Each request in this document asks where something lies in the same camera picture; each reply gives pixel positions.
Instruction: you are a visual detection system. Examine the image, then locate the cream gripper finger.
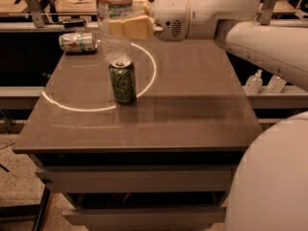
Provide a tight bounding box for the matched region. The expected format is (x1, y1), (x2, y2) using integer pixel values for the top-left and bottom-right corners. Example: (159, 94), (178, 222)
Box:
(108, 15), (164, 39)
(132, 0), (150, 16)

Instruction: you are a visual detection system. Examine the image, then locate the white lying soda can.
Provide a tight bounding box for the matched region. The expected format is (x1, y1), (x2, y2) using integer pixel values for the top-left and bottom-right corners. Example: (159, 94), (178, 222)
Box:
(59, 33), (97, 53)

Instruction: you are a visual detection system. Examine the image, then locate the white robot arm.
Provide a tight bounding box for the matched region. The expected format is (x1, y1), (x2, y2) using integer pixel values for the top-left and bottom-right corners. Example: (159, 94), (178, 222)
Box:
(108, 0), (308, 231)

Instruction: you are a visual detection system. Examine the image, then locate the right metal bracket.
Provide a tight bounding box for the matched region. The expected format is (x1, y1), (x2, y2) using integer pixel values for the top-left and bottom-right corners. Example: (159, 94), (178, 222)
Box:
(257, 0), (278, 26)

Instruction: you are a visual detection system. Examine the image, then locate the left sanitizer pump bottle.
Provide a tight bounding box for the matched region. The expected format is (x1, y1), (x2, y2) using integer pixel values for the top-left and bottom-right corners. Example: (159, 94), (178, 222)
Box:
(244, 69), (263, 95)

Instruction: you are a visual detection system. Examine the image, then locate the lower cabinet drawer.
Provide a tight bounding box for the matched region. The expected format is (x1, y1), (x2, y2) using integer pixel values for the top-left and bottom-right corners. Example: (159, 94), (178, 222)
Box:
(63, 207), (225, 231)

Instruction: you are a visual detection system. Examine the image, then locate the left metal bracket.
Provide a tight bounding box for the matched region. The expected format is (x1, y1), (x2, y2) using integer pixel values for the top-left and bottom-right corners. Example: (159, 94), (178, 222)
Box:
(24, 0), (46, 28)

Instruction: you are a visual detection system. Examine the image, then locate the sanitizer pump bottle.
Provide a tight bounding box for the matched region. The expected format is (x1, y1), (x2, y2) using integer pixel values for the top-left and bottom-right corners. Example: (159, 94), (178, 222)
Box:
(244, 69), (263, 95)
(267, 75), (286, 93)

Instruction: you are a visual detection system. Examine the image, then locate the black metal stand leg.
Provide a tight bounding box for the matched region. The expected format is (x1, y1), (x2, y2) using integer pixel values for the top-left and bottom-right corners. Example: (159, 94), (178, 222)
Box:
(0, 188), (50, 231)

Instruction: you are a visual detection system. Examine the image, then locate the cabinet drawer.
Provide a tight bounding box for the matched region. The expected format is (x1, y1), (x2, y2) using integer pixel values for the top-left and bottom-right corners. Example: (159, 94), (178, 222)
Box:
(63, 207), (225, 231)
(36, 165), (235, 193)

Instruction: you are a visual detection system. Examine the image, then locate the green upright soda can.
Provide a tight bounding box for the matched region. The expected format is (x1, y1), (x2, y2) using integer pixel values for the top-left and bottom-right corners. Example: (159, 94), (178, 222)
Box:
(109, 56), (136, 105)

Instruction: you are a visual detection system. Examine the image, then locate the clear plastic water bottle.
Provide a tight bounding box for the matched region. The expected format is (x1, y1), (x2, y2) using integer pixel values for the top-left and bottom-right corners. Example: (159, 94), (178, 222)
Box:
(96, 0), (133, 65)

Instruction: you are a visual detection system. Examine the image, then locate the right sanitizer pump bottle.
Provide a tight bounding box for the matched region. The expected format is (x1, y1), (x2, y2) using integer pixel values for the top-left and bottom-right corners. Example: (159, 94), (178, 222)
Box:
(267, 75), (286, 93)

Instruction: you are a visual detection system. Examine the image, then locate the grey drawer cabinet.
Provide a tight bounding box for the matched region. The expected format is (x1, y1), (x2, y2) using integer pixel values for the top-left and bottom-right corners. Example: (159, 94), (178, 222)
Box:
(12, 27), (265, 231)

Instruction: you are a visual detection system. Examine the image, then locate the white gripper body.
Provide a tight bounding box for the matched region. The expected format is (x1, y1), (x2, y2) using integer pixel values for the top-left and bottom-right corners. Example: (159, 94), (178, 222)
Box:
(149, 0), (190, 41)

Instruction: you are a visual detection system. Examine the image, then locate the upper cabinet drawer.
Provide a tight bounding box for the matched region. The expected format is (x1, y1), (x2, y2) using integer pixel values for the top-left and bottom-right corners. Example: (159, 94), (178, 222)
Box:
(36, 165), (235, 193)

